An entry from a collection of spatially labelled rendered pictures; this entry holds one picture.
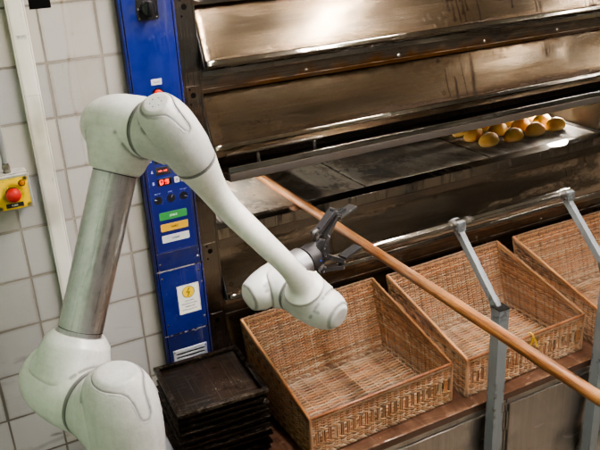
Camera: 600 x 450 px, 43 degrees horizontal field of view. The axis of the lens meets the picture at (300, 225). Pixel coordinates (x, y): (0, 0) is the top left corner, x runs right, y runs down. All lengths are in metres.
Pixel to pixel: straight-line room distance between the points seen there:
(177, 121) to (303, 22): 0.96
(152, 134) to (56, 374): 0.56
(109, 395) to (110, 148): 0.52
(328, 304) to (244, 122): 0.80
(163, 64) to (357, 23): 0.67
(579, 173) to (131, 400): 2.34
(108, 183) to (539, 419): 1.84
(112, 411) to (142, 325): 0.95
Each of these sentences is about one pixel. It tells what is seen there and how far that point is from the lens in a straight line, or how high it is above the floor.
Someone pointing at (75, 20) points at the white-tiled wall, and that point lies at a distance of 2.22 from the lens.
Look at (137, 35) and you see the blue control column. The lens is 2.23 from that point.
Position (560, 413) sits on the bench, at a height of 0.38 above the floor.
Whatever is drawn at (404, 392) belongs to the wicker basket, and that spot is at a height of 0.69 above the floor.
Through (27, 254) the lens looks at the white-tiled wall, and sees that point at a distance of 2.35.
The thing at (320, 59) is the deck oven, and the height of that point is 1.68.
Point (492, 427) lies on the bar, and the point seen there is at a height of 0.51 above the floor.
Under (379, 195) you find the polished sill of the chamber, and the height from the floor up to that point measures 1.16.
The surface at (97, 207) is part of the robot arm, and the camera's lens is 1.73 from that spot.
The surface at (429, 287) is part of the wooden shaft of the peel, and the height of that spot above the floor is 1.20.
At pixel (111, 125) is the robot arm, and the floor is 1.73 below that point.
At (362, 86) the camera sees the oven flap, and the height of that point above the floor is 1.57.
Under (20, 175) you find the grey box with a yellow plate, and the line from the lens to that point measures 2.20.
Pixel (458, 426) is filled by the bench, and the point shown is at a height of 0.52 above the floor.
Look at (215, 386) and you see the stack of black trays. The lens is 2.38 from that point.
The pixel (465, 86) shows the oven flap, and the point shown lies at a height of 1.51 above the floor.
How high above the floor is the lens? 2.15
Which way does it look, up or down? 23 degrees down
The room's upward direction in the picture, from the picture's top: 3 degrees counter-clockwise
